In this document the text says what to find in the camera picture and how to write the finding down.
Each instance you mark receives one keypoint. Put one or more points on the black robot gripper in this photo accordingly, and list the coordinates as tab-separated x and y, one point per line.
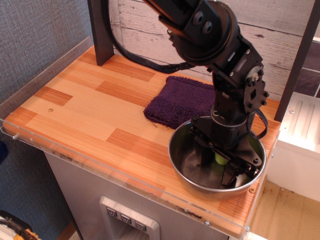
229	139

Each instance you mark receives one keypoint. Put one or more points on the green toy broccoli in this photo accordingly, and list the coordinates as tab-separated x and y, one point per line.
220	159

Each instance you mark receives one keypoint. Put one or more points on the stainless steel bowl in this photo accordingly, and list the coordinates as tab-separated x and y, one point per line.
206	182

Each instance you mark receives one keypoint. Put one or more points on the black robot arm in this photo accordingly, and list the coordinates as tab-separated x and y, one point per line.
206	33

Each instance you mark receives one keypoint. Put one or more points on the purple folded cloth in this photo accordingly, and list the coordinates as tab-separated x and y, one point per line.
179	100

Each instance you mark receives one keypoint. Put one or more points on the white toy sink unit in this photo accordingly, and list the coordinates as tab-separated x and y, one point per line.
295	161

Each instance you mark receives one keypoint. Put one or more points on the silver ice dispenser panel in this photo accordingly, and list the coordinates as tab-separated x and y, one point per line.
124	223

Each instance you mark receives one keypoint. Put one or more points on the grey toy fridge cabinet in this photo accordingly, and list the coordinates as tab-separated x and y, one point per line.
82	191

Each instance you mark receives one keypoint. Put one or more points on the clear acrylic left guard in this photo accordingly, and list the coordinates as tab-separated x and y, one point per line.
29	89

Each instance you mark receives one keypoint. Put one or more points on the dark right shelf post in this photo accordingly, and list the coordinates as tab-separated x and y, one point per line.
302	52

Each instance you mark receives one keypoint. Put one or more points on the dark shelf post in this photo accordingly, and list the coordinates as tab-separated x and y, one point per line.
103	45
302	52

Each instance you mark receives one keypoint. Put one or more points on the dark left shelf post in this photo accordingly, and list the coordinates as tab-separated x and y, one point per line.
103	45

